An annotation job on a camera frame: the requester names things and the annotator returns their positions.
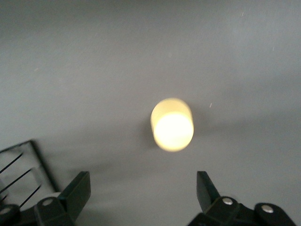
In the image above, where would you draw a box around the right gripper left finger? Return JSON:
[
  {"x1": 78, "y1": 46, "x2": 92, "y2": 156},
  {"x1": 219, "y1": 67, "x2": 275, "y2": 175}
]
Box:
[{"x1": 0, "y1": 171, "x2": 91, "y2": 226}]

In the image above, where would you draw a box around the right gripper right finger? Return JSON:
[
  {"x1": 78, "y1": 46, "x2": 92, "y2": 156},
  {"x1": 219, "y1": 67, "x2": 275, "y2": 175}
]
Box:
[{"x1": 188, "y1": 171, "x2": 297, "y2": 226}]

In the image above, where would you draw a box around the black wire cup holder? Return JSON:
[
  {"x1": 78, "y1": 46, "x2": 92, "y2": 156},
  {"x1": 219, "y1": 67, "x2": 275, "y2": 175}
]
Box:
[{"x1": 0, "y1": 139, "x2": 61, "y2": 209}]

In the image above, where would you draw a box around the yellow plastic cup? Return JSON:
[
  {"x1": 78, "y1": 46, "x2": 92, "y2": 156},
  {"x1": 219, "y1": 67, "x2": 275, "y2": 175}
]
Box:
[{"x1": 150, "y1": 97, "x2": 195, "y2": 153}]

